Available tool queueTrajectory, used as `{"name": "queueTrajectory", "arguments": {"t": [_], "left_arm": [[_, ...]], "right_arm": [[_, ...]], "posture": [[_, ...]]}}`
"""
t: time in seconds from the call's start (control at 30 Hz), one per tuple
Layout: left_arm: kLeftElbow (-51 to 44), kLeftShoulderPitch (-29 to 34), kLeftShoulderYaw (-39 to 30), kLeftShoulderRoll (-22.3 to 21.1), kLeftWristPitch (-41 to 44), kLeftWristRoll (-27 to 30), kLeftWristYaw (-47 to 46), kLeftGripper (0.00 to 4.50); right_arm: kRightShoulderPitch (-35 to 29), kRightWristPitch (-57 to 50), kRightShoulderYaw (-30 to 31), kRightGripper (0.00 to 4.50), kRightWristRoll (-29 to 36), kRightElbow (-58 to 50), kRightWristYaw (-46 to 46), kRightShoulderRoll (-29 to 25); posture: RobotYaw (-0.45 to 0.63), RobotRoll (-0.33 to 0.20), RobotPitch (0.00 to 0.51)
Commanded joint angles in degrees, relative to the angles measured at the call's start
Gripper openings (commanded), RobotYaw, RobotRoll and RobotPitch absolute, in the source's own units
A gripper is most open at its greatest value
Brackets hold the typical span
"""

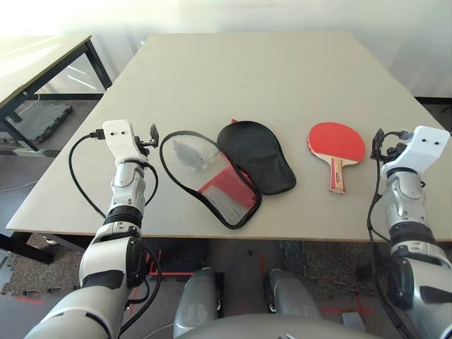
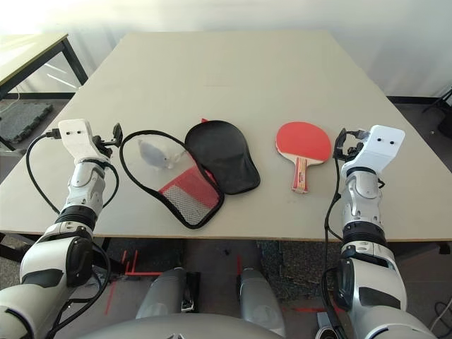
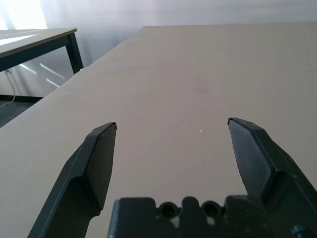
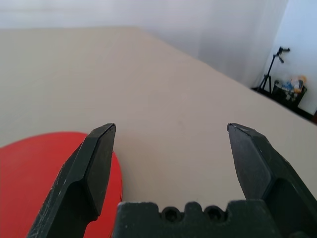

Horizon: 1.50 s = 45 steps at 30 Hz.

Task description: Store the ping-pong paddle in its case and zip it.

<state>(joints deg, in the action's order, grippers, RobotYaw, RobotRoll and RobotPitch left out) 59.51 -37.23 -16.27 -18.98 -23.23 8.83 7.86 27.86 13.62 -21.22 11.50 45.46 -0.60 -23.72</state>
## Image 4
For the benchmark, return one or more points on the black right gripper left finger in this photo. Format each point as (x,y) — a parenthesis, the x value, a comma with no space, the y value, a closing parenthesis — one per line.
(81,173)

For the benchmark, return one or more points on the red ping-pong paddle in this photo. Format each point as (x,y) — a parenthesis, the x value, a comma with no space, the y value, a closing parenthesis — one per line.
(29,173)

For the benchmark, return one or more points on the black camera tripod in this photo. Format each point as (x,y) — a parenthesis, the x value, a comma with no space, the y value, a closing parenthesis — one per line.
(268,72)

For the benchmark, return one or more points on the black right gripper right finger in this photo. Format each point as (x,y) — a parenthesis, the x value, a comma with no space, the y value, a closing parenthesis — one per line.
(272,173)

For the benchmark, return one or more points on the black bin with clutter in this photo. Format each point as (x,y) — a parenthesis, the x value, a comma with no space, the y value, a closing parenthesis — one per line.
(287,95)

